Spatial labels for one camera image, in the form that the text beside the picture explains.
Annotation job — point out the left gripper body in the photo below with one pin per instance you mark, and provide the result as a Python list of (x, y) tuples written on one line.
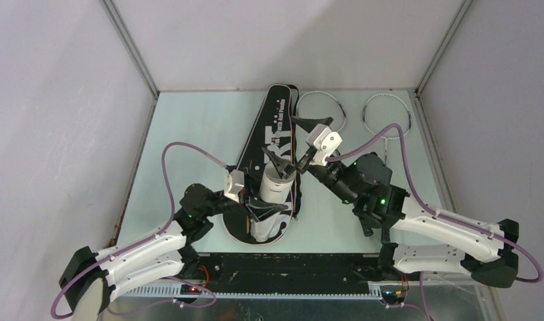
[(231, 204)]

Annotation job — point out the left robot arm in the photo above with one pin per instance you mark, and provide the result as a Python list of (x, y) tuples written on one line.
[(92, 280)]

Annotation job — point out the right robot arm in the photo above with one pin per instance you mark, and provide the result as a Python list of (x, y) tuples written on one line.
[(415, 236)]

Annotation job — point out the white racket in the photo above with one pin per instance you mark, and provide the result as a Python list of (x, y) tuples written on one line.
[(338, 106), (379, 111)]

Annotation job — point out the white shuttlecock tube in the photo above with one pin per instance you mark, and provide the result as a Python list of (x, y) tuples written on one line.
[(277, 190)]

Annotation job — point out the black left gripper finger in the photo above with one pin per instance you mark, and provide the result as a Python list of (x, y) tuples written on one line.
[(254, 177), (259, 210)]

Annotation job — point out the black racket bag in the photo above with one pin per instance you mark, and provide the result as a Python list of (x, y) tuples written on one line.
[(271, 129)]

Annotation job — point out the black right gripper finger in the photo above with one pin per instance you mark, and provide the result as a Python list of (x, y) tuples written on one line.
[(285, 168), (308, 124)]

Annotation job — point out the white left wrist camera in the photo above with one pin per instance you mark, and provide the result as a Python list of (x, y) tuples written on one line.
[(234, 184)]

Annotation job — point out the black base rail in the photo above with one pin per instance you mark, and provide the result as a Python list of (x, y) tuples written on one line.
[(291, 273)]

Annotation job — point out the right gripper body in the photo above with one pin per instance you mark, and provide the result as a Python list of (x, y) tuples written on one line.
[(332, 178)]

